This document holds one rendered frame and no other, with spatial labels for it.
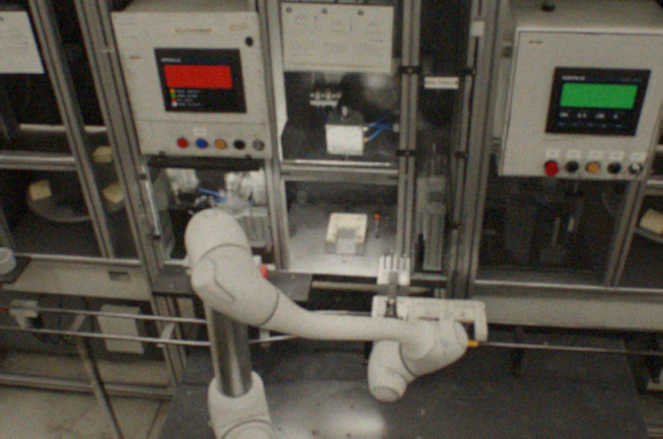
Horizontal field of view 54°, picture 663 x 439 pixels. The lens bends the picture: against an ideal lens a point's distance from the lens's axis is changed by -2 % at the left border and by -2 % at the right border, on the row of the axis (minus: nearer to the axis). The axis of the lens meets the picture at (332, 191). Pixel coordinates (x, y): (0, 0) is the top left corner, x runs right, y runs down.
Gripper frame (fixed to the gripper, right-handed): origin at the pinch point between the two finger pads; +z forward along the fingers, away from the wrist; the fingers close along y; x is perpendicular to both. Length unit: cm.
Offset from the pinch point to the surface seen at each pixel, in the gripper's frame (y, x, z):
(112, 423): -77, 107, -5
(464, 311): -14.9, -23.2, 5.8
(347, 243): -12.9, 17.5, 34.9
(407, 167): 30.5, -3.0, 20.1
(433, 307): -17.4, -13.5, 9.4
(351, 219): -6.7, 16.6, 41.1
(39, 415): -105, 155, 14
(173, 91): 56, 65, 16
